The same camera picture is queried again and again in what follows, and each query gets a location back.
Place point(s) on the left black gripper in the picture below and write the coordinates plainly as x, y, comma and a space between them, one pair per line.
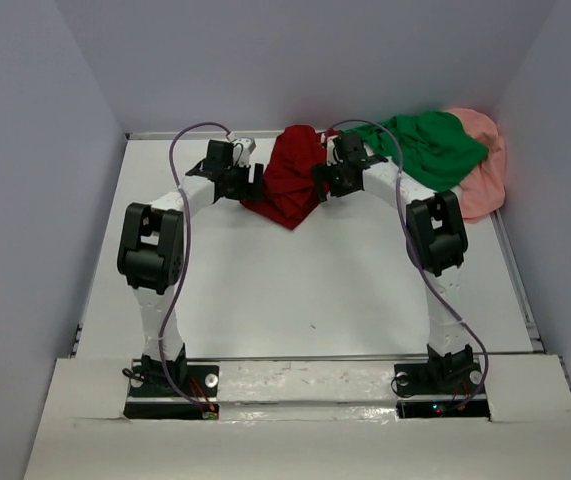
248, 192

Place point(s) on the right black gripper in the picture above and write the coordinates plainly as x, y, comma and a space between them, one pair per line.
323, 173

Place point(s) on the red t shirt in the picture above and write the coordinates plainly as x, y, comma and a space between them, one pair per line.
289, 194

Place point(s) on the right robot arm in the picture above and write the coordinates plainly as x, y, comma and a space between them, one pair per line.
436, 242

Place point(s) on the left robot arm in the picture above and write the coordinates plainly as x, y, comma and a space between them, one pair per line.
155, 248

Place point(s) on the green t shirt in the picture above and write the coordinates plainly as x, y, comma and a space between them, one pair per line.
437, 152

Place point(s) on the pink t shirt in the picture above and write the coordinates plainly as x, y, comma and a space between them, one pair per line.
483, 189

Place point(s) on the white front cover board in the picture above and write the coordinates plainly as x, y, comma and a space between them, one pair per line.
305, 420

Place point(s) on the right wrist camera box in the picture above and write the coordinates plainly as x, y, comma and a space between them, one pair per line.
328, 141

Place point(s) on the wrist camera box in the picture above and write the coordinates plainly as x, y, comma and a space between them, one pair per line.
243, 147
328, 141

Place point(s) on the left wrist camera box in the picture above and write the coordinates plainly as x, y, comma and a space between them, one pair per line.
243, 147

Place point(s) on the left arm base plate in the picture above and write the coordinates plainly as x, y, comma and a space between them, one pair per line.
155, 399

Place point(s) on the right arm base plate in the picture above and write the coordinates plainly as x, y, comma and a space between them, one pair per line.
419, 397

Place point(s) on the aluminium right table rail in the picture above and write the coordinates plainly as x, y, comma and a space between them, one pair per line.
517, 284

